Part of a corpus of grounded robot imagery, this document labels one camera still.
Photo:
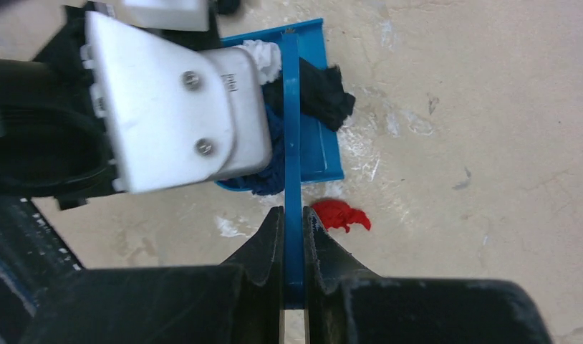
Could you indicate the black paper scrap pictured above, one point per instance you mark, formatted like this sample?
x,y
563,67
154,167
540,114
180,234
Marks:
x,y
322,96

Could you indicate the blue dustpan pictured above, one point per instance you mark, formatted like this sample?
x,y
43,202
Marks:
x,y
319,150

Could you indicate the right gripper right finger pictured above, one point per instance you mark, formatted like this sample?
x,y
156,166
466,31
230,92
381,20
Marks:
x,y
346,302

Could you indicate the red paper scrap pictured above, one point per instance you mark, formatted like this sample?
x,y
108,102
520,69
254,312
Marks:
x,y
338,214

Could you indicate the dark blue paper scrap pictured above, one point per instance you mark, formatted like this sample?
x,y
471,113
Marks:
x,y
271,180

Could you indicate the blue hand brush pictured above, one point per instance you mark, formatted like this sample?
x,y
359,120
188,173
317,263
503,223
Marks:
x,y
293,236

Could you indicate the black base frame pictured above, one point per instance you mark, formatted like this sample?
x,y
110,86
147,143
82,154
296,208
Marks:
x,y
32,256

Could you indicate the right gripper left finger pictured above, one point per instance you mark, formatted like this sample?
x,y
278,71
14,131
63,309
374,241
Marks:
x,y
237,301

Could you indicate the white paper scrap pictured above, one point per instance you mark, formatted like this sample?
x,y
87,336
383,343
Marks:
x,y
267,58

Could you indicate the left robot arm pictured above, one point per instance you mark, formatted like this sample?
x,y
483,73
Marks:
x,y
52,141

